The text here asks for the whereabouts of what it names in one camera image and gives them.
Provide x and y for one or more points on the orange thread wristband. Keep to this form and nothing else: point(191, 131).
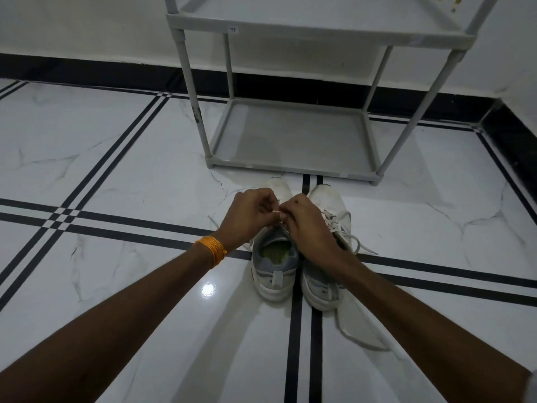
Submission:
point(212, 249)

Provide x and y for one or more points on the person's right forearm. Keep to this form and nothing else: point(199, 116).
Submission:
point(423, 327)

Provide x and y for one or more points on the person's right hand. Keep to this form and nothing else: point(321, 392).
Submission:
point(308, 232)

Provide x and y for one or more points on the white sneaker with green insole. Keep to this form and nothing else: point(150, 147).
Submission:
point(275, 264)

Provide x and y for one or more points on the white sneaker with loose laces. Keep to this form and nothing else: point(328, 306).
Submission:
point(327, 251)

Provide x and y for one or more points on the person's left forearm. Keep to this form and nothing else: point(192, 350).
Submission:
point(113, 321)

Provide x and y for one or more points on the grey shoe rack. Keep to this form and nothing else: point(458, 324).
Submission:
point(310, 79)

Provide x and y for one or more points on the person's left thumb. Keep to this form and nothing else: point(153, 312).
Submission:
point(273, 217)

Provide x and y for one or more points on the person's left hand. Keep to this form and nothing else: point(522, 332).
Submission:
point(245, 216)

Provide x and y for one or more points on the person's right fingers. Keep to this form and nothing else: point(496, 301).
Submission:
point(291, 207)

